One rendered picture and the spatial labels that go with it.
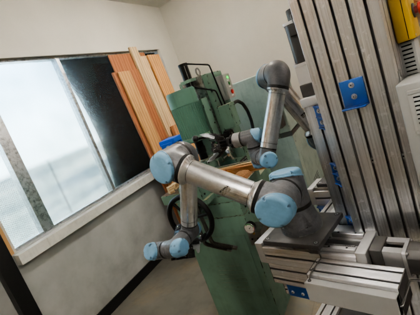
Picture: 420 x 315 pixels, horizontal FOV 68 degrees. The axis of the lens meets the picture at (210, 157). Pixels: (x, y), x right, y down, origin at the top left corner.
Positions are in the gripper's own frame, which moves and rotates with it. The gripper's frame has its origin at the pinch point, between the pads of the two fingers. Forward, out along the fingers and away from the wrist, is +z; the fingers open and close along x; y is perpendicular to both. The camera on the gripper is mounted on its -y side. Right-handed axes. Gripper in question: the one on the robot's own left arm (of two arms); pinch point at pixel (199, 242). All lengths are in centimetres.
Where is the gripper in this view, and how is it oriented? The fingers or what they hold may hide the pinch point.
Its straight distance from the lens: 167.3
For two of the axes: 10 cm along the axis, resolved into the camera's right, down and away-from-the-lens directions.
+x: 8.0, -2.6, -5.5
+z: 5.9, 1.6, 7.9
